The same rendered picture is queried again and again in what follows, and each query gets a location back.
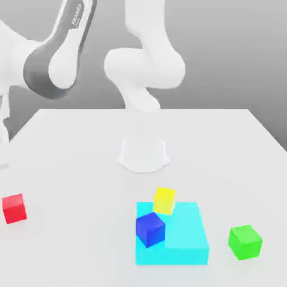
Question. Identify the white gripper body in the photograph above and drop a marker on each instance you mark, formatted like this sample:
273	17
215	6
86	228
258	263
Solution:
3	133

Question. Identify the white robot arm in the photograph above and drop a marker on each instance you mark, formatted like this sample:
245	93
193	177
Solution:
143	67

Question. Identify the small red cube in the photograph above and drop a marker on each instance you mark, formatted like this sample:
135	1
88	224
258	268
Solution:
14	209

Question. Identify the small yellow cube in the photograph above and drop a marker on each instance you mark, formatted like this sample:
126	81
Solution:
164	201

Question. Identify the small blue cube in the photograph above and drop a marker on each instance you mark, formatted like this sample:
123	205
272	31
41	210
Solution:
149	229

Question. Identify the small green cube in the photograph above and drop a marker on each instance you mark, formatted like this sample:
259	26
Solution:
245	243

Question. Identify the large cyan box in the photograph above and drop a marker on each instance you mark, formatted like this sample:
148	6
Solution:
186	233

